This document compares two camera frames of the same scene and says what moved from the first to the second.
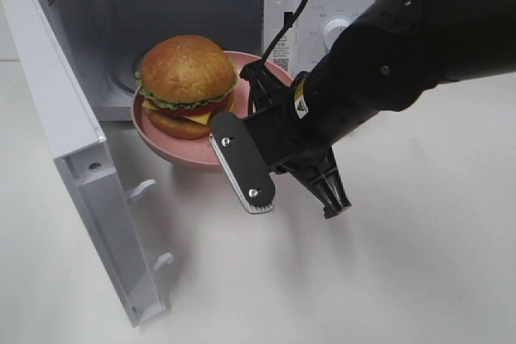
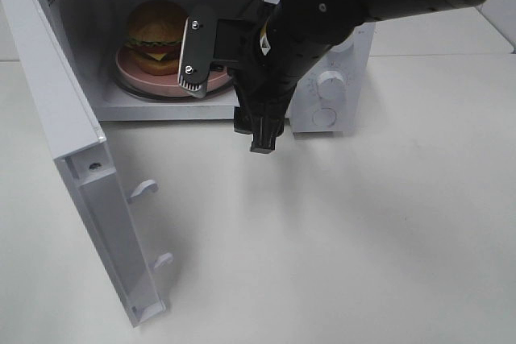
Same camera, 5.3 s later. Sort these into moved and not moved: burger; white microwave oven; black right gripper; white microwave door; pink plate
Moved: black right gripper; burger; pink plate
Not moved: white microwave oven; white microwave door
